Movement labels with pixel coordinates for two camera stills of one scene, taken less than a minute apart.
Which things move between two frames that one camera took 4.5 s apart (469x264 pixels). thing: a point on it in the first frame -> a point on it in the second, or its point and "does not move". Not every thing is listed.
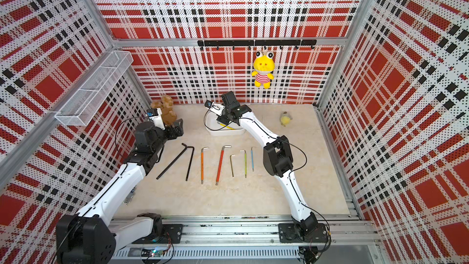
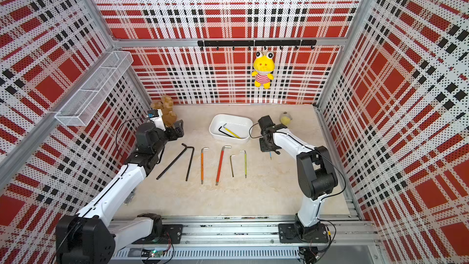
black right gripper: (226, 121) -> (263, 148)
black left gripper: (178, 129) does not move
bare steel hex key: (230, 158) does not move
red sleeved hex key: (221, 162) does not move
